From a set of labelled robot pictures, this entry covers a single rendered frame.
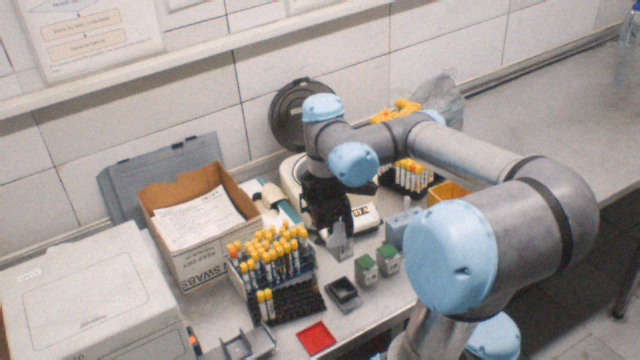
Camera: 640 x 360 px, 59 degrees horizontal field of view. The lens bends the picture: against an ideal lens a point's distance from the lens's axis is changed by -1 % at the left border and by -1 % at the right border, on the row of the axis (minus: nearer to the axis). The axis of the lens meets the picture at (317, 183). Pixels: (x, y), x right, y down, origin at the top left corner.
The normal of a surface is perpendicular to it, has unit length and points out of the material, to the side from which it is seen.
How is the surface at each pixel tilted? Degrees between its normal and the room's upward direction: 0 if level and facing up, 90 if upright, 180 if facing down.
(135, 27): 95
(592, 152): 0
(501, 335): 7
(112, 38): 95
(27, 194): 90
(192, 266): 88
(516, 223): 28
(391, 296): 0
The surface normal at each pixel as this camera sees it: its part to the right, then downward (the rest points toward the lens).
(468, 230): 0.00, -0.57
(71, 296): -0.07, -0.79
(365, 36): 0.51, 0.50
